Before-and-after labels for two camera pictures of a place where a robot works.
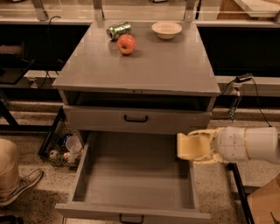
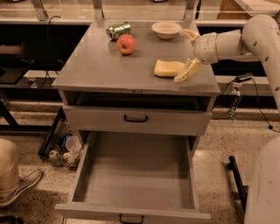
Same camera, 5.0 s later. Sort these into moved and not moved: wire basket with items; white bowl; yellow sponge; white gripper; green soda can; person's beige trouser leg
Moved: yellow sponge; white gripper
Not moved: green soda can; wire basket with items; person's beige trouser leg; white bowl
